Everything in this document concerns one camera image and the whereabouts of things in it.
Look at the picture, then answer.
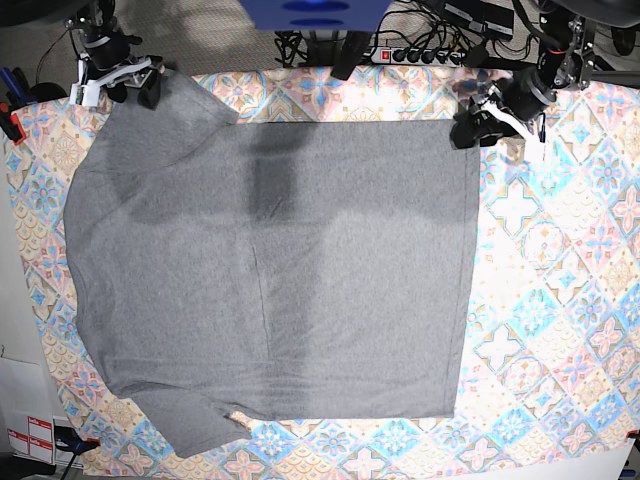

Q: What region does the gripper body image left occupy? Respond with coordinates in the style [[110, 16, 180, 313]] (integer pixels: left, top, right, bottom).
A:
[[74, 53, 165, 106]]

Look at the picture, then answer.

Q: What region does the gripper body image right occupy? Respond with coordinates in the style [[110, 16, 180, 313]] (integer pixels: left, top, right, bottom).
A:
[[467, 82, 548, 162]]

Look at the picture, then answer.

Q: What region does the grey T-shirt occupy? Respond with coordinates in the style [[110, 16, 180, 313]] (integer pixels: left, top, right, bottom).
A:
[[63, 73, 480, 458]]

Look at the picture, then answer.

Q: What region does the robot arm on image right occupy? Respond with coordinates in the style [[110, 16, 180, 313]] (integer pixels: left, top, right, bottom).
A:
[[450, 1, 639, 161]]

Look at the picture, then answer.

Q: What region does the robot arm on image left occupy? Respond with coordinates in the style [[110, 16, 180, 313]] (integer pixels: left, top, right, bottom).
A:
[[67, 1, 164, 110]]

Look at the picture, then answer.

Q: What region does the white power strip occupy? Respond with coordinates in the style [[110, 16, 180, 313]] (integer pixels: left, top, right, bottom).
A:
[[363, 46, 467, 68]]

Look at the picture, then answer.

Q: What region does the orange clamp upper left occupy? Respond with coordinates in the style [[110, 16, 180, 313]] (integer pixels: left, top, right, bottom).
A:
[[0, 102, 26, 145]]

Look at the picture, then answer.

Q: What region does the patterned tablecloth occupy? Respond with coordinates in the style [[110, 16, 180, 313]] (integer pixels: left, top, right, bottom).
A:
[[1, 83, 639, 479]]

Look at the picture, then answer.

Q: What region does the blue clamp lower left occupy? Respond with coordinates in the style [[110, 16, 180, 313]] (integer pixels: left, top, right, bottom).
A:
[[54, 426, 100, 456]]

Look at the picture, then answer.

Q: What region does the white labelled box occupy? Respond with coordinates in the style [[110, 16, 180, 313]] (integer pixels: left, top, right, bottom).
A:
[[1, 358, 55, 465]]

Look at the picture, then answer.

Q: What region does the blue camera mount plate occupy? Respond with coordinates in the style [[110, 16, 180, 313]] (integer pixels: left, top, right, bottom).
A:
[[239, 0, 391, 32]]

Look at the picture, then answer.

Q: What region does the black centre post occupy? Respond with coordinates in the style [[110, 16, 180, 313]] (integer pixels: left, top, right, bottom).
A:
[[330, 30, 373, 81]]

